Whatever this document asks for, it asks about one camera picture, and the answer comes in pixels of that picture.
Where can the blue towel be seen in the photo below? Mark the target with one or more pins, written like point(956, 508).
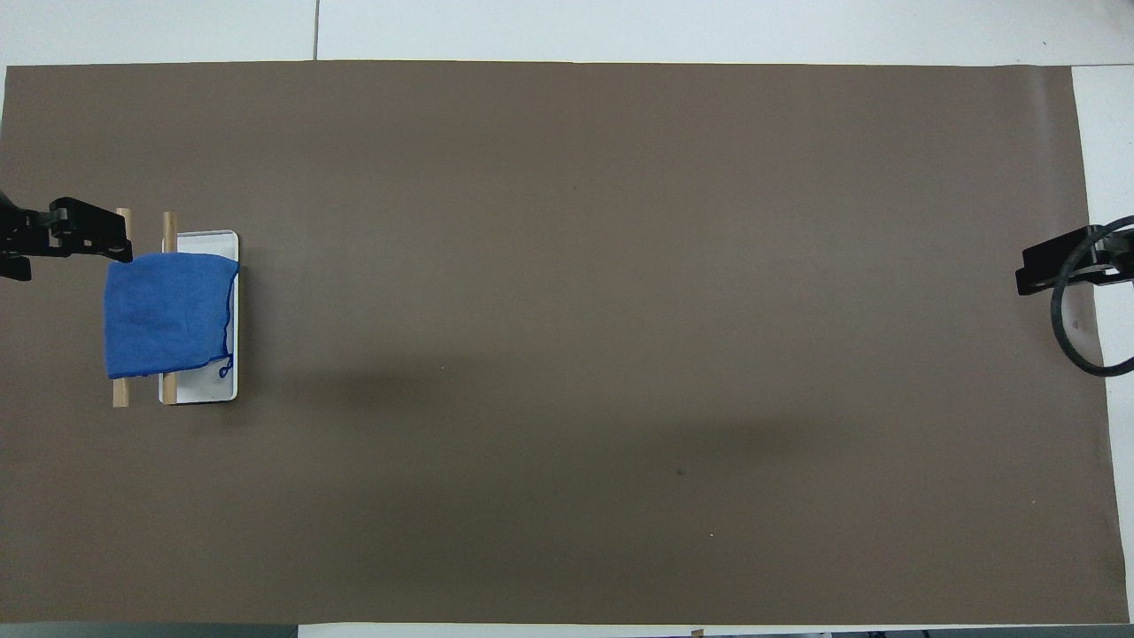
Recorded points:
point(164, 310)

